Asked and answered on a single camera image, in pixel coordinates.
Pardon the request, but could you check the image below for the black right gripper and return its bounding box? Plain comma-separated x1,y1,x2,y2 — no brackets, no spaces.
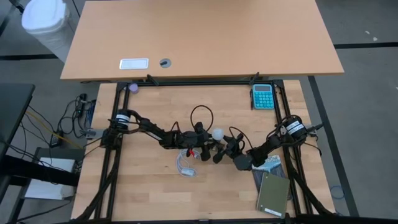
213,133,254,171

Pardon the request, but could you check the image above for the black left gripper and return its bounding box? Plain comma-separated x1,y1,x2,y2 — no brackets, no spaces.
178,121,212,162

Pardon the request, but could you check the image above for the brass lamp socket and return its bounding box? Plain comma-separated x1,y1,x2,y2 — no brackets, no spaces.
211,139,228,151

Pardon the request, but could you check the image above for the white lightbulb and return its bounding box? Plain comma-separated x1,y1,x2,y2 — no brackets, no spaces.
211,128,225,141

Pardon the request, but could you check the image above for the white cord with switch box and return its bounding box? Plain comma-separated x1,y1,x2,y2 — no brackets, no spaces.
175,148,200,178

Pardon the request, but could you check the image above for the Yellowstone book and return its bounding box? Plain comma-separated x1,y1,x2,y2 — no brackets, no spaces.
251,154,293,200

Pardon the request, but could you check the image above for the teal calculator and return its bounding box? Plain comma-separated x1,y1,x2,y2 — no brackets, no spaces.
252,83,275,110

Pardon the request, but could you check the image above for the green spiral notebook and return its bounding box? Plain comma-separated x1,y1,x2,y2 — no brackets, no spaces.
256,172,291,218

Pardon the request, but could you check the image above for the white rectangular desk plate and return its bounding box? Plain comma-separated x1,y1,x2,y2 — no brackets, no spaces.
119,58,149,70

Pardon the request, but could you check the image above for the light wooden desk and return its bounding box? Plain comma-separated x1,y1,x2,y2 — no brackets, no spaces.
60,0,345,82

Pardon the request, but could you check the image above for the black power adapter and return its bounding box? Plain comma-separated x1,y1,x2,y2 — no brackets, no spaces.
49,130,63,149

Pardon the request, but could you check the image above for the white box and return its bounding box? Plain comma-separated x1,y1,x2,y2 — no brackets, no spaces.
24,157,76,200

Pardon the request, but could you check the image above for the black side desk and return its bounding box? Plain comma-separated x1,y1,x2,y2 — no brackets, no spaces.
0,82,80,187

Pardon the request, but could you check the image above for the white trash bin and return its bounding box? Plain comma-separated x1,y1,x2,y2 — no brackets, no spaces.
21,0,74,63

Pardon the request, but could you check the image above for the black right gripper cable loop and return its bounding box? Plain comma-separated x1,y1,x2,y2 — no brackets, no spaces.
229,126,253,151

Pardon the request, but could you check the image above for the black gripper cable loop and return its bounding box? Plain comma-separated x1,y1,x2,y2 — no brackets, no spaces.
190,105,215,131
229,126,253,151

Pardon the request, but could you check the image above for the black left gripper cable loop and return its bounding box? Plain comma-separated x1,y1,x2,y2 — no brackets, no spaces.
190,105,215,131

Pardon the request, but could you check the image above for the black aluminium table frame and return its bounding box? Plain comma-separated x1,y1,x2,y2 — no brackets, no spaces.
74,79,335,224

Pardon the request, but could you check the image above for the grey metal bracket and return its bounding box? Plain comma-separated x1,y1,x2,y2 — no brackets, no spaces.
80,128,104,140

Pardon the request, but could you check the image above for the black floor cable tangle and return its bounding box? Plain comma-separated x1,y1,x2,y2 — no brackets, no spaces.
57,93,96,138

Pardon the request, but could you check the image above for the yellow cable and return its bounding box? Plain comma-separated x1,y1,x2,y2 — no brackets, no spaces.
26,110,82,149

